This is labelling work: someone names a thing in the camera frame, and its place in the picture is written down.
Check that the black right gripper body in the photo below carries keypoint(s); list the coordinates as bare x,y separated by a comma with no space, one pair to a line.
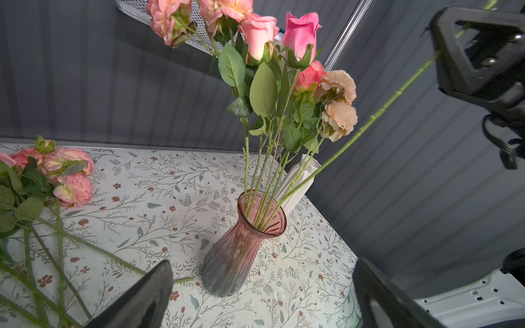
507,111

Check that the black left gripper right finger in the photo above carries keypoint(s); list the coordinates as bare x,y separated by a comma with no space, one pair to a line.
383,304

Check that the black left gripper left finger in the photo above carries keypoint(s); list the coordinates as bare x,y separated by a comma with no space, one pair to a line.
143,305

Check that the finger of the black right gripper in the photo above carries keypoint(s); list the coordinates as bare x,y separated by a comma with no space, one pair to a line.
481,53

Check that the pale blue rose stem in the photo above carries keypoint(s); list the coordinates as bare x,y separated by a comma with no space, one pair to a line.
439,54

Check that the pink glass vase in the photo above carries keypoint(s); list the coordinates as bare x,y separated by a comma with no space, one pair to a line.
228,263

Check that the bunch of artificial flowers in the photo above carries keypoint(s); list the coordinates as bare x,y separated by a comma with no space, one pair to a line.
37,184

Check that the white ribbed ceramic vase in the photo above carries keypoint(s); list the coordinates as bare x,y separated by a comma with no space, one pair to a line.
296,176

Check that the light pink rose stem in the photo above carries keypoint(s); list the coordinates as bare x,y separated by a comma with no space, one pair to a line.
250,64

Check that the pink carnation stem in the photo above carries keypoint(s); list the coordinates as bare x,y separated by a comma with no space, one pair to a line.
193,105

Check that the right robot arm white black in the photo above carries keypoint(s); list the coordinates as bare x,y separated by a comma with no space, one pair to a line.
496,298

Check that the white wire mesh basket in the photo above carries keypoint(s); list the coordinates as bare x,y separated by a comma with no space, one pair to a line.
205,25

